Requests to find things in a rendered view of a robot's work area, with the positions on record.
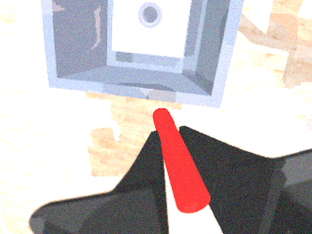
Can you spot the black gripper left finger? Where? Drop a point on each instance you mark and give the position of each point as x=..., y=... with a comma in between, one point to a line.
x=136, y=205

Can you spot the red peg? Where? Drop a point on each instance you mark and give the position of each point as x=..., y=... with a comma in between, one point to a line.
x=189, y=191

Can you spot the light blue box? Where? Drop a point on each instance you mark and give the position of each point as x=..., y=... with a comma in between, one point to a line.
x=79, y=56

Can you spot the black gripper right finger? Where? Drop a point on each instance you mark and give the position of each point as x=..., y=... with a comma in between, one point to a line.
x=244, y=186

